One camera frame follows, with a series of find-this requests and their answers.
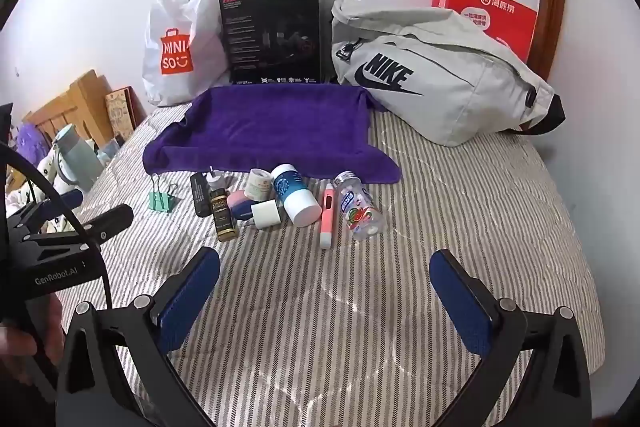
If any purple towel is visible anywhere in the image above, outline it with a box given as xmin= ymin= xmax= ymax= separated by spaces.
xmin=142 ymin=84 xmax=402 ymax=185

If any green binder clip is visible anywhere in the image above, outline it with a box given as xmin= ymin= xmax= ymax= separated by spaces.
xmin=149 ymin=174 xmax=180 ymax=212

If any red paper bag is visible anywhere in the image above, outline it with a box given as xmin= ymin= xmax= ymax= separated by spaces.
xmin=432 ymin=0 xmax=540 ymax=65

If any black cardboard box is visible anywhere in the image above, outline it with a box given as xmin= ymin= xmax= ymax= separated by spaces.
xmin=218 ymin=0 xmax=335 ymax=85

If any teal kettle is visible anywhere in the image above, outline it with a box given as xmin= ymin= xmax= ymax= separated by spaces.
xmin=51 ymin=124 xmax=104 ymax=194

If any striped bed sheet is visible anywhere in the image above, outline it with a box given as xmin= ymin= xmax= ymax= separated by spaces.
xmin=47 ymin=104 xmax=606 ymax=427

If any wooden headboard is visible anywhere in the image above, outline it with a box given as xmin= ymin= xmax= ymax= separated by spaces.
xmin=24 ymin=68 xmax=122 ymax=148

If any purple cloth item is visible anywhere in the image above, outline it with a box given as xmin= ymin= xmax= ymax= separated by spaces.
xmin=14 ymin=121 xmax=52 ymax=158

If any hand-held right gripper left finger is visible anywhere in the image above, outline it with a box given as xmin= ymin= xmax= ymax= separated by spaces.
xmin=55 ymin=247 xmax=241 ymax=427

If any black case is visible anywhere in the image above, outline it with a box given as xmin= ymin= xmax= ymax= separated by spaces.
xmin=190 ymin=173 xmax=212 ymax=219

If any dark brown gold bottle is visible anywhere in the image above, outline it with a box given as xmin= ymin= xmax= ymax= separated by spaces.
xmin=212 ymin=188 xmax=239 ymax=243

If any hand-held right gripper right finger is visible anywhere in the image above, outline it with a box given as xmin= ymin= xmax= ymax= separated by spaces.
xmin=425 ymin=249 xmax=593 ymax=427

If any person's left hand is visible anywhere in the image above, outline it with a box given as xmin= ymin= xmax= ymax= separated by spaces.
xmin=0 ymin=326 xmax=40 ymax=370

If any white charger plug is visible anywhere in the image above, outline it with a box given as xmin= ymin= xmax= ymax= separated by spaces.
xmin=251 ymin=200 xmax=282 ymax=231

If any clear plastic candy bottle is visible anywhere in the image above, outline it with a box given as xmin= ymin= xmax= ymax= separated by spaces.
xmin=333 ymin=171 xmax=387 ymax=243

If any white spotted plush toy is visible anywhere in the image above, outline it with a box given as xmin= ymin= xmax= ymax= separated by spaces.
xmin=32 ymin=154 xmax=81 ymax=230

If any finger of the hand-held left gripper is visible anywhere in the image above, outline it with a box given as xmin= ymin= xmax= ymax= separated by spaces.
xmin=25 ymin=205 xmax=135 ymax=253
xmin=7 ymin=190 xmax=84 ymax=228

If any white plastic shopping bag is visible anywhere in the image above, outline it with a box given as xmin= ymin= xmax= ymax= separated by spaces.
xmin=142 ymin=0 xmax=232 ymax=108

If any black cable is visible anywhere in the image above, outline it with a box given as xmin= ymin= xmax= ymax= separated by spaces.
xmin=0 ymin=142 xmax=113 ymax=310

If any grey sling bag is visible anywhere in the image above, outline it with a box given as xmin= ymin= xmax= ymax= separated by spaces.
xmin=331 ymin=0 xmax=566 ymax=148

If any pink and blue eraser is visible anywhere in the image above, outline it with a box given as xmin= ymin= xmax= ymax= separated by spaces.
xmin=227 ymin=190 xmax=257 ymax=224

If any pink pen-shaped device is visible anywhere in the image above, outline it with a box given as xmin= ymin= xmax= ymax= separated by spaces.
xmin=319 ymin=182 xmax=337 ymax=251

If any brown patterned box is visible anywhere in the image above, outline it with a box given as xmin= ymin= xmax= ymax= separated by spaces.
xmin=104 ymin=88 xmax=137 ymax=138

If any white and blue bottle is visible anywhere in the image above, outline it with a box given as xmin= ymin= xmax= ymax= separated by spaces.
xmin=270 ymin=164 xmax=323 ymax=228

